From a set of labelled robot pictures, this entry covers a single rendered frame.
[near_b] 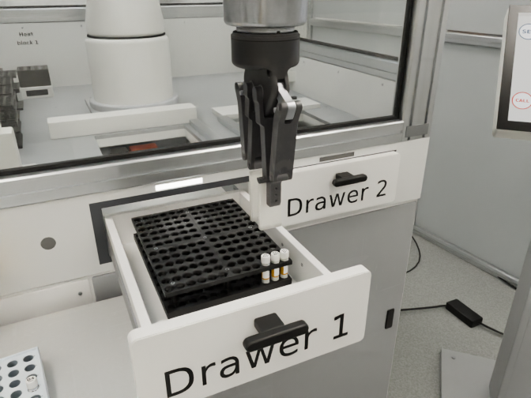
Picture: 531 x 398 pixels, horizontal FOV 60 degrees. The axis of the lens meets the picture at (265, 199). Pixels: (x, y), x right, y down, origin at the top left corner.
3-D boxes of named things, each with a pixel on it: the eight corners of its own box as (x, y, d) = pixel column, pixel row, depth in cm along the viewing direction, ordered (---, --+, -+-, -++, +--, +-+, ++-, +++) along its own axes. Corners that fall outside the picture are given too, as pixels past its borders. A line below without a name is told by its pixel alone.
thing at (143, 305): (346, 326, 61) (350, 288, 58) (152, 393, 51) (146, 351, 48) (234, 205, 93) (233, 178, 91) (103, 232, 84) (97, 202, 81)
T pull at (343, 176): (367, 181, 88) (368, 174, 88) (334, 188, 86) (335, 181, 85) (356, 174, 91) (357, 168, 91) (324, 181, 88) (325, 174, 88)
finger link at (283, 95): (278, 67, 51) (301, 68, 47) (280, 114, 53) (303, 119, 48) (258, 69, 50) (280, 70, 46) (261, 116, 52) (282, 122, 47)
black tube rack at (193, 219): (291, 298, 66) (291, 260, 63) (169, 335, 59) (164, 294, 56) (233, 230, 84) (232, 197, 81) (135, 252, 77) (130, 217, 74)
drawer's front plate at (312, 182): (394, 201, 99) (401, 152, 94) (273, 229, 88) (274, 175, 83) (389, 198, 100) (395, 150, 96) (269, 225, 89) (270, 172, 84)
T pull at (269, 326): (309, 333, 50) (310, 324, 49) (246, 354, 47) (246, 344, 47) (293, 313, 53) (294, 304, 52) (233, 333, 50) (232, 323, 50)
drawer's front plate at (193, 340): (363, 339, 61) (372, 269, 56) (142, 421, 49) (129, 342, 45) (356, 332, 62) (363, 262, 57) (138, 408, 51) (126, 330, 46)
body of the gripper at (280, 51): (315, 30, 47) (311, 118, 51) (278, 24, 54) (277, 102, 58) (249, 33, 45) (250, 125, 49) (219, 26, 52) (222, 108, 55)
